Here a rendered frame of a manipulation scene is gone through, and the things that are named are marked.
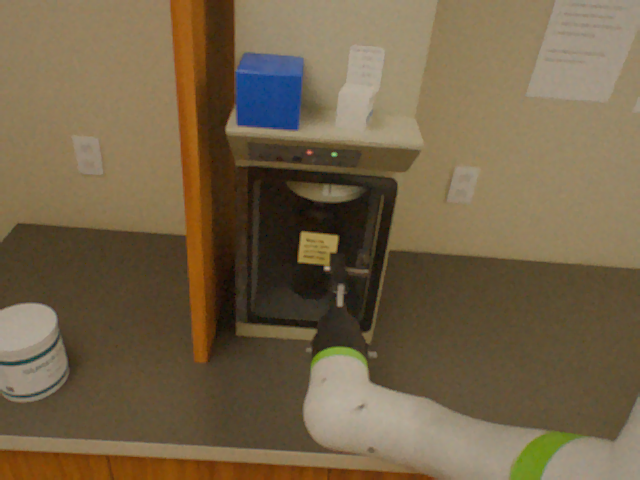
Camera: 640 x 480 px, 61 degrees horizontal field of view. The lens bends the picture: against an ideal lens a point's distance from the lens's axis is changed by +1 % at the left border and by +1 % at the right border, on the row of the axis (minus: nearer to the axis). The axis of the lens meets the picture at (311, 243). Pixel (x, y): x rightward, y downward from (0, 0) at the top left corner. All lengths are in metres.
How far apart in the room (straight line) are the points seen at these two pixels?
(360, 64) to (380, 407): 0.55
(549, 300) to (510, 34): 0.70
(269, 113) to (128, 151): 0.77
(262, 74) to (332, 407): 0.50
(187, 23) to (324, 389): 0.57
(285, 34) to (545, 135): 0.86
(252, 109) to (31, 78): 0.83
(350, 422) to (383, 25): 0.61
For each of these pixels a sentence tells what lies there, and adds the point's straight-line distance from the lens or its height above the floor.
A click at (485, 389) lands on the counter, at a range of 1.30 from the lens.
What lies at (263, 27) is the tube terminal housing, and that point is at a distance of 0.95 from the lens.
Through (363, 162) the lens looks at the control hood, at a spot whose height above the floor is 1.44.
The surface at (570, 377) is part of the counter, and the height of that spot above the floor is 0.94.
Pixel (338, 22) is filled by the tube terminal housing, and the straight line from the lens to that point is 0.94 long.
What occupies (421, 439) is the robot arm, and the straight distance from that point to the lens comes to 0.78.
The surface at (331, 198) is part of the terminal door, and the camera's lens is 1.04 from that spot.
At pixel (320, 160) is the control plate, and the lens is 0.96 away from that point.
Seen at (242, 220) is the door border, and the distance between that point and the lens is 1.08.
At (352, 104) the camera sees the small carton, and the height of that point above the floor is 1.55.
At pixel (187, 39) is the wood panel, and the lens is 0.88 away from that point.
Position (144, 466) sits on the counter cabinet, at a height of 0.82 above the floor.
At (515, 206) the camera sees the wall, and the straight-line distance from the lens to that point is 1.67.
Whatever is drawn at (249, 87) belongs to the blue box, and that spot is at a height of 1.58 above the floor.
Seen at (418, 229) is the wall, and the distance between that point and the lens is 1.64.
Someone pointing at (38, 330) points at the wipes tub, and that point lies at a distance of 1.17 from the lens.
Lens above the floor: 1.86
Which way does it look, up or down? 35 degrees down
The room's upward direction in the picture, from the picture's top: 5 degrees clockwise
